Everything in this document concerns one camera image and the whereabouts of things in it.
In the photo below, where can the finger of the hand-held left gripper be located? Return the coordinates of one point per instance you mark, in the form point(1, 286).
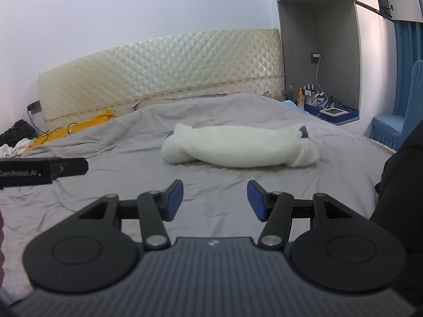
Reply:
point(71, 166)

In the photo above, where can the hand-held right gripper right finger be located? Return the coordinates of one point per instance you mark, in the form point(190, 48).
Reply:
point(255, 201)

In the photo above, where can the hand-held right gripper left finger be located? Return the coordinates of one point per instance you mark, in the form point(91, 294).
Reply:
point(175, 201)

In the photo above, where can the white sweater with blue stripes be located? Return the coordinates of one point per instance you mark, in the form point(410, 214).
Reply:
point(238, 145)

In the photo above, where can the white clothes pile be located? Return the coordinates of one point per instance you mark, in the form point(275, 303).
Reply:
point(10, 150)

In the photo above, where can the black clothes pile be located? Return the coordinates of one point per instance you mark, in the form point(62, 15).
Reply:
point(18, 130)

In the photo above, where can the yellow cloth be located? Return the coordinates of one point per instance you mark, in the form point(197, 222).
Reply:
point(89, 123)

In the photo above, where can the grey bed sheet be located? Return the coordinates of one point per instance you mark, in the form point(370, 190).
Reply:
point(132, 145)

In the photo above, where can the light blue cloth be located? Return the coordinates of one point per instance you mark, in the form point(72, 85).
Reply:
point(292, 105)

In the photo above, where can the floral pillow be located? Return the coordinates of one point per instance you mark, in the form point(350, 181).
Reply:
point(272, 95)

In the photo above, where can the white tablet device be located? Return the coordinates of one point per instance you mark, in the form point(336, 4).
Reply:
point(333, 111)

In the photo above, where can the row of cosmetic bottles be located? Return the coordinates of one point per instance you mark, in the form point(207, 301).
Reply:
point(309, 94)

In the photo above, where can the cream quilted headboard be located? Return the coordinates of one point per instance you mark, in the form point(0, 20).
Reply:
point(148, 69)

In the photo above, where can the blue storage tray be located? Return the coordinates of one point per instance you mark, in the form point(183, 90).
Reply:
point(347, 116)

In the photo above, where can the person's black jacket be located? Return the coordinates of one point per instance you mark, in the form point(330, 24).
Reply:
point(403, 188)

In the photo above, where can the blue covered chair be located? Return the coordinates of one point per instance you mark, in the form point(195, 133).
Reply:
point(386, 128)

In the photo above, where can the blue curtain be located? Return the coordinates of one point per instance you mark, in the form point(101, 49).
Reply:
point(404, 72)

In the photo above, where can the black wall socket plate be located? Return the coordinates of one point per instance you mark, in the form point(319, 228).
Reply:
point(34, 106)

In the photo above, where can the wall charger plug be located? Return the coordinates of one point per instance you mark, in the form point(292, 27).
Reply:
point(315, 57)

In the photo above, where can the grey wall cabinet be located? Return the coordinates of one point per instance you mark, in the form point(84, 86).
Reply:
point(297, 39)

